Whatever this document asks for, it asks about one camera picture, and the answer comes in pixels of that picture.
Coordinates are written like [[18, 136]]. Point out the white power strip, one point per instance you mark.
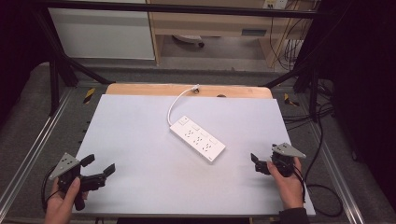
[[197, 139]]

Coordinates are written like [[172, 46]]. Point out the white wall socket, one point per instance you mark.
[[275, 3]]

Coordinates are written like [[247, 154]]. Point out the person's right hand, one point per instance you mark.
[[291, 189]]

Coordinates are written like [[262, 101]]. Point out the wooden desk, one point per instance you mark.
[[211, 23]]

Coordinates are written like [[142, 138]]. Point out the white table mat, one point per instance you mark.
[[149, 161]]

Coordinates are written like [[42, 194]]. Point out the yellow black floor tape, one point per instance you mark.
[[89, 95], [290, 100]]

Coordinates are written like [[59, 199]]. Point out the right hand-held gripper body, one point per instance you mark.
[[285, 152]]

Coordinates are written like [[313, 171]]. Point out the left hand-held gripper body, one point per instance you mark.
[[64, 165]]

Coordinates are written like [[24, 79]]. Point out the black metal frame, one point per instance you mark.
[[186, 8]]

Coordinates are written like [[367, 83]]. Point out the wooden table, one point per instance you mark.
[[140, 89]]

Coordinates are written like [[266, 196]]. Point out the white cabinet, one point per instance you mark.
[[99, 34]]

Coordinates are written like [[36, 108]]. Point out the aluminium floor rail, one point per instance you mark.
[[337, 174], [34, 146]]

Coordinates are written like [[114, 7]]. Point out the person's left hand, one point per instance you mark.
[[59, 207]]

